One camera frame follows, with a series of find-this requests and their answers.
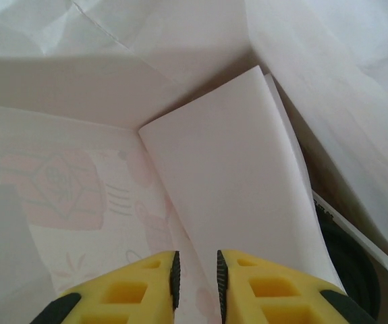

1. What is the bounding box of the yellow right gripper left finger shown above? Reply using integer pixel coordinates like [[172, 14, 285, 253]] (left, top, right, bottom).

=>
[[33, 249, 182, 324]]

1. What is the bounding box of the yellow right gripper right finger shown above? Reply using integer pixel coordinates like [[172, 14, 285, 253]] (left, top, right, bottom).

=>
[[216, 248, 381, 324]]

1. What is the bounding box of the black plastic cup lid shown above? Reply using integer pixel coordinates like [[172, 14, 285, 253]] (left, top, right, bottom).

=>
[[314, 215, 382, 321]]

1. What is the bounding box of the white paper napkin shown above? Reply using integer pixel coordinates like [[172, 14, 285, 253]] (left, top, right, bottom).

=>
[[138, 65, 345, 294]]

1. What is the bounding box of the red white paper bag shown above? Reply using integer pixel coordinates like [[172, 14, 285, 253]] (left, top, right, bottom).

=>
[[0, 0, 388, 324]]

